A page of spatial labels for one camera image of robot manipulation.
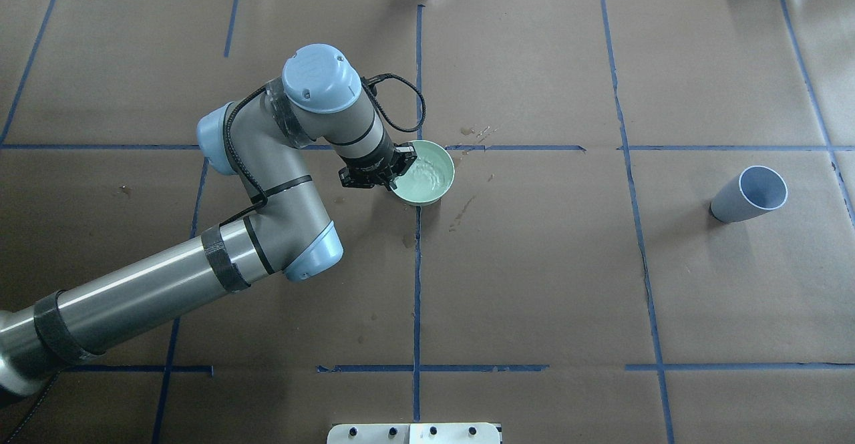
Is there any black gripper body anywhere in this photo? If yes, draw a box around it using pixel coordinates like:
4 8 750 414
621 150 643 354
339 139 406 189

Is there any mint green bowl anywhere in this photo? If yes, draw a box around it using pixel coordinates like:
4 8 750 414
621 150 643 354
393 140 455 206

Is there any blue-grey plastic cup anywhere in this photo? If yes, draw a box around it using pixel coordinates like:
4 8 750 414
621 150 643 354
709 165 789 223

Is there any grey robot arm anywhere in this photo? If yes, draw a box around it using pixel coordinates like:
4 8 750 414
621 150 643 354
2 43 417 407

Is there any brown paper table cover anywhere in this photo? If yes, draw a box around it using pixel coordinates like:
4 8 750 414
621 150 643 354
2 0 853 443

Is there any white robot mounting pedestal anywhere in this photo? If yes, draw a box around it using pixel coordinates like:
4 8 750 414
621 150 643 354
326 422 504 443

